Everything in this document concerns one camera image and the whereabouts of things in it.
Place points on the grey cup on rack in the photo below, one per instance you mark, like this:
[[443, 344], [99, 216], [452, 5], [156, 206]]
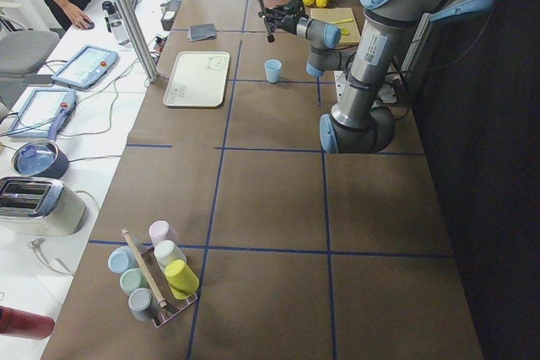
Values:
[[143, 304]]

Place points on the grey water bottle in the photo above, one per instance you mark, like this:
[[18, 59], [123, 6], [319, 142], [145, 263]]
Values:
[[114, 23]]

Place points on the white cup on rack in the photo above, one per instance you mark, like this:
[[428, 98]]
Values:
[[166, 252]]

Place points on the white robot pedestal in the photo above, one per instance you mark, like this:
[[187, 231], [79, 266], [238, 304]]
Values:
[[387, 92]]

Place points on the yellow cup on rack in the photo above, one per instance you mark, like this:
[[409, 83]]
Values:
[[182, 280]]

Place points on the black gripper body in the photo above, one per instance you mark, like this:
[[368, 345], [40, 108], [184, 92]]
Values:
[[288, 24]]

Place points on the wooden stick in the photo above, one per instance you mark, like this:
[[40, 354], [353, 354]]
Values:
[[138, 254]]

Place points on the light blue cup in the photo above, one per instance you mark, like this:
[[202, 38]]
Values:
[[273, 69]]

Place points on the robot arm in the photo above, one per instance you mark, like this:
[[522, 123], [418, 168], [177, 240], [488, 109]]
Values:
[[359, 122]]

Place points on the teach pendant far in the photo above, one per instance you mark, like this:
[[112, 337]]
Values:
[[85, 68]]

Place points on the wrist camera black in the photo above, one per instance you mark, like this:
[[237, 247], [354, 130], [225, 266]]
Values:
[[294, 9]]

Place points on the teach pendant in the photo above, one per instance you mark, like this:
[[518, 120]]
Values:
[[85, 68], [39, 111]]

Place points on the white wire cup rack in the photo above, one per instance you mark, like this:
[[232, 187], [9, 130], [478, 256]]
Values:
[[174, 306]]

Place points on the green cup on rack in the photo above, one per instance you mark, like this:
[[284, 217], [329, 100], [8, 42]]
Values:
[[131, 280]]

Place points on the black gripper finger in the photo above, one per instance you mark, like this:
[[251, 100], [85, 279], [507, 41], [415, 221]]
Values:
[[272, 22]]

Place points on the teach pendant near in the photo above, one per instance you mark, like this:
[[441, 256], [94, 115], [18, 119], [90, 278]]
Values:
[[39, 111]]

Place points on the grey office chair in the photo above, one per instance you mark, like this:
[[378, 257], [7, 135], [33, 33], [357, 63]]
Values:
[[24, 52]]

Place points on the cream toaster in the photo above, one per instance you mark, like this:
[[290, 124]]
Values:
[[40, 206]]

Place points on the bamboo cutting board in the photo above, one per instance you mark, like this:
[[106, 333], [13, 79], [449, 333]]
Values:
[[329, 15]]

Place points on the pink cup on rack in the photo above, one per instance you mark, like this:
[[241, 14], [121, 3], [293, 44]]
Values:
[[160, 231]]

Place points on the aluminium frame post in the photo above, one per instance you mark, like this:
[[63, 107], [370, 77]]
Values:
[[136, 37]]

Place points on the steel muddler black tip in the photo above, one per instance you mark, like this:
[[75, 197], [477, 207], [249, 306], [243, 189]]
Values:
[[263, 15]]

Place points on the white bear tray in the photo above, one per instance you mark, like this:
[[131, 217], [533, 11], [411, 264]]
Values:
[[198, 79]]

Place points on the grey folded cloth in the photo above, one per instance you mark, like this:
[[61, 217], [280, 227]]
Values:
[[199, 32]]

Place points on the red bottle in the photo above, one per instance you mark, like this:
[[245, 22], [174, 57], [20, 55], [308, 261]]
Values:
[[23, 324]]

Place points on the blue cup on rack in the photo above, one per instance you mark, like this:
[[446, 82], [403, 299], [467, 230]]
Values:
[[121, 259]]

